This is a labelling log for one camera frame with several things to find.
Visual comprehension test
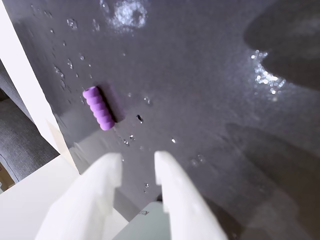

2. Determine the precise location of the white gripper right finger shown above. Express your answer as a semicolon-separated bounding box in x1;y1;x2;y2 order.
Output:
154;150;229;240

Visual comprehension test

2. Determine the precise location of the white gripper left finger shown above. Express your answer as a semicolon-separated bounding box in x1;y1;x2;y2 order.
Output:
34;152;124;240

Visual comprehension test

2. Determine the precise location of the purple ribbed pen grip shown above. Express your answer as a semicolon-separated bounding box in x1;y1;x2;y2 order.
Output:
82;86;117;131

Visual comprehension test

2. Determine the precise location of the black table mat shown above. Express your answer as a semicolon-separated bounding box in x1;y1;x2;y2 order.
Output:
4;0;320;240

